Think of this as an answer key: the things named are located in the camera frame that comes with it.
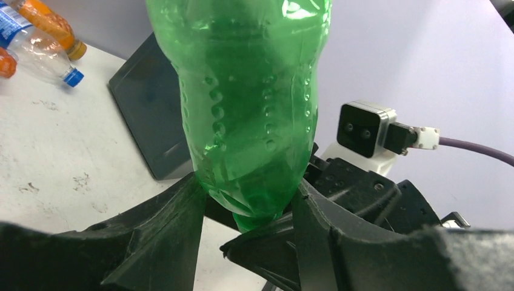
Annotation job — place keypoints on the green plastic bottle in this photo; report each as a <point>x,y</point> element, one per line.
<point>249,98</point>

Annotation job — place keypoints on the blue label bottle blue cap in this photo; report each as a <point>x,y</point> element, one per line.
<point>38,53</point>

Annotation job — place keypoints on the orange label bottle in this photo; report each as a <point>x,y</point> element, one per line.
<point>8,64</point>

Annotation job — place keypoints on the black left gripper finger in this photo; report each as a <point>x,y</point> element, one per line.
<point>152,246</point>

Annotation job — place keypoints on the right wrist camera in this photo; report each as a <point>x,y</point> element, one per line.
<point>370,137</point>

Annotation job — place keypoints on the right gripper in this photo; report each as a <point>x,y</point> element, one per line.
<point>339,249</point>

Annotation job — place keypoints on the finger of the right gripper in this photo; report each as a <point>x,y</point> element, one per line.
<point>268,251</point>

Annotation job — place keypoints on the orange juice bottle far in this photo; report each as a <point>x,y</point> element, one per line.
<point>43,17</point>

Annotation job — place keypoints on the dark green plastic bin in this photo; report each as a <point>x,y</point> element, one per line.
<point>146,91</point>

